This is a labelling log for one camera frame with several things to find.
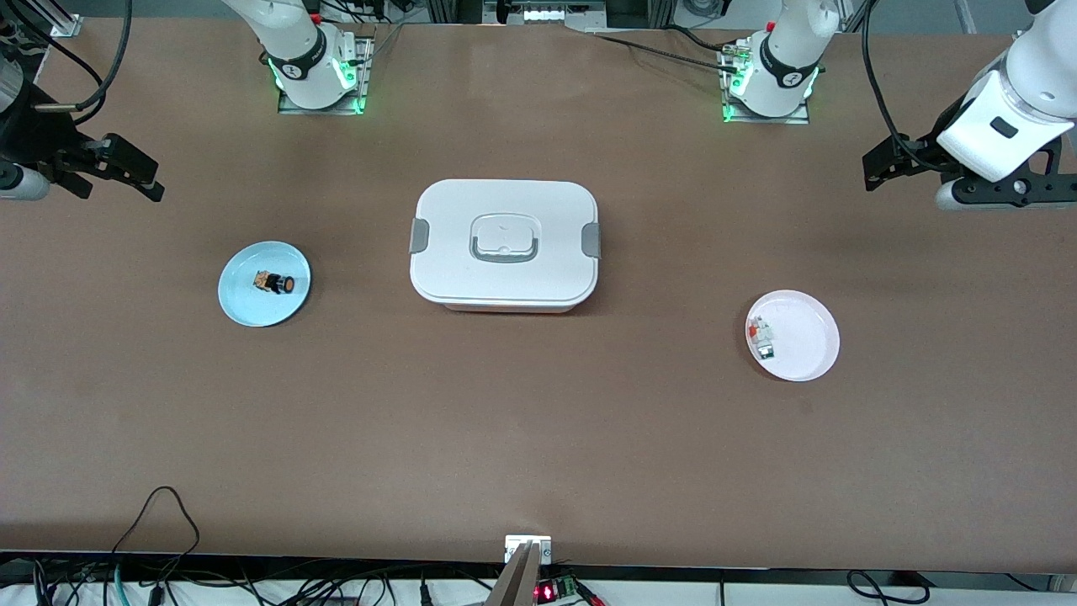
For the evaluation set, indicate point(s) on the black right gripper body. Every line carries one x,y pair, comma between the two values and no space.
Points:
38,135

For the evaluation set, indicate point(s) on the orange black push switch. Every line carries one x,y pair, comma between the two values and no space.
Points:
276,283

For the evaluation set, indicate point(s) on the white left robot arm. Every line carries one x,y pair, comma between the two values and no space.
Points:
1035,67

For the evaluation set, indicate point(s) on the aluminium corner profile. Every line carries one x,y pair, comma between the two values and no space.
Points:
66,25

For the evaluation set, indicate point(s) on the light blue round plate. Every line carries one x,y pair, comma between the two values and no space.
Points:
252,307

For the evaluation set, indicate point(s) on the pink round plate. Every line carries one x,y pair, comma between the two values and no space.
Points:
803,337

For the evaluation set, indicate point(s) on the black device with lit strip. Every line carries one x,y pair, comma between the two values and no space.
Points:
551,13

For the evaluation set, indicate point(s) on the circuit board with red display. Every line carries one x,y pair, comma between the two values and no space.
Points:
551,591

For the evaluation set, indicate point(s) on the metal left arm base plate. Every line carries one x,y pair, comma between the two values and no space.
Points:
803,114

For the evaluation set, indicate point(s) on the small red white switch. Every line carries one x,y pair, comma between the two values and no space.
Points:
757,326

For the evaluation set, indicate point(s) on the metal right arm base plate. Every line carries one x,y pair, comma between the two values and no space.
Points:
366,76

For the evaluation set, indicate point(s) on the small white metal bracket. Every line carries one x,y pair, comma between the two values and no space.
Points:
515,543

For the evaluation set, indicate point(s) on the grey metal camera pole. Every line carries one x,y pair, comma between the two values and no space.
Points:
515,581

